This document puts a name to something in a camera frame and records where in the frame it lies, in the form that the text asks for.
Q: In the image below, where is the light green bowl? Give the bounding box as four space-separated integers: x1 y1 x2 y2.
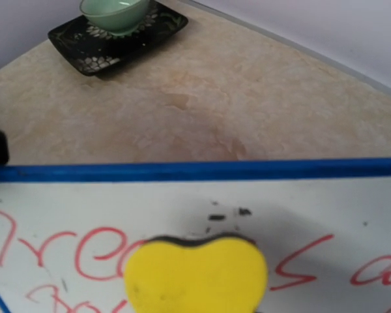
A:
80 0 150 35

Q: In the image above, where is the yellow whiteboard eraser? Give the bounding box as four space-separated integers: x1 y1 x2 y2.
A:
124 234 268 312

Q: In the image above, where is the black patterned square plate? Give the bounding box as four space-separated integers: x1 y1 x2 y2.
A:
48 1 188 76

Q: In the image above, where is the blue framed whiteboard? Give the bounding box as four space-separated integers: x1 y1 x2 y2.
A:
0 158 391 312

